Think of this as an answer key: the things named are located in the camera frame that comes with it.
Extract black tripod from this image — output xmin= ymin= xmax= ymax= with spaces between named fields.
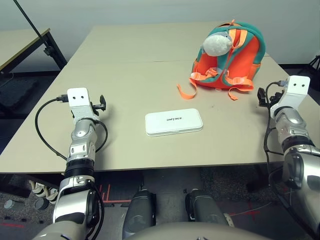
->
xmin=309 ymin=53 xmax=320 ymax=73

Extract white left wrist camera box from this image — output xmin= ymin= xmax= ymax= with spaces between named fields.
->
xmin=66 ymin=87 xmax=97 ymax=123

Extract black stand pole with clamp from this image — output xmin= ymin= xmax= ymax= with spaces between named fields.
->
xmin=13 ymin=0 xmax=61 ymax=57

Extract beige robot torso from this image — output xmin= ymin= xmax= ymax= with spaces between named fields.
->
xmin=32 ymin=221 xmax=271 ymax=240

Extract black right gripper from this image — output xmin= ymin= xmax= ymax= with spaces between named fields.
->
xmin=257 ymin=87 xmax=284 ymax=107

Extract white pencil case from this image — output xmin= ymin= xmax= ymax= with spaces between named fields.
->
xmin=144 ymin=108 xmax=204 ymax=138

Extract grey robot leg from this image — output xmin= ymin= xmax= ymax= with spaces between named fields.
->
xmin=123 ymin=189 xmax=157 ymax=235
xmin=184 ymin=188 xmax=235 ymax=227

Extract grey plush toy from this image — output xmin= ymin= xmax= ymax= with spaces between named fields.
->
xmin=201 ymin=29 xmax=235 ymax=56

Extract orange teal backpack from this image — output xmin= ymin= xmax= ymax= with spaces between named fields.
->
xmin=176 ymin=19 xmax=266 ymax=101

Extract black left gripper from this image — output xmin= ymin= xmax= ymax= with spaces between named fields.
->
xmin=90 ymin=94 xmax=108 ymax=116

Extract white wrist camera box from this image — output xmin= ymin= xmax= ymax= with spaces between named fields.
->
xmin=66 ymin=87 xmax=97 ymax=123
xmin=270 ymin=75 xmax=311 ymax=112

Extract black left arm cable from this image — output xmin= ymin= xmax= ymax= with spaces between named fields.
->
xmin=34 ymin=94 xmax=108 ymax=161

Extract white black shoes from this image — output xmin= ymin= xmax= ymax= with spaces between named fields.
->
xmin=29 ymin=181 xmax=60 ymax=205

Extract dark foam floor mat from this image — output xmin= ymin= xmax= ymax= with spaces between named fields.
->
xmin=0 ymin=79 xmax=41 ymax=118

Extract black table leg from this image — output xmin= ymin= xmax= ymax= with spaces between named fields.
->
xmin=246 ymin=163 xmax=271 ymax=193

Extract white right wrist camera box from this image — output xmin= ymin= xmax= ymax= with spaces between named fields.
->
xmin=270 ymin=75 xmax=311 ymax=112

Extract grey right robot leg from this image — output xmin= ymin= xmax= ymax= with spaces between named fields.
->
xmin=184 ymin=188 xmax=235 ymax=227

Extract grey left robot leg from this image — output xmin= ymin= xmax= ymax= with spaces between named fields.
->
xmin=123 ymin=189 xmax=157 ymax=235

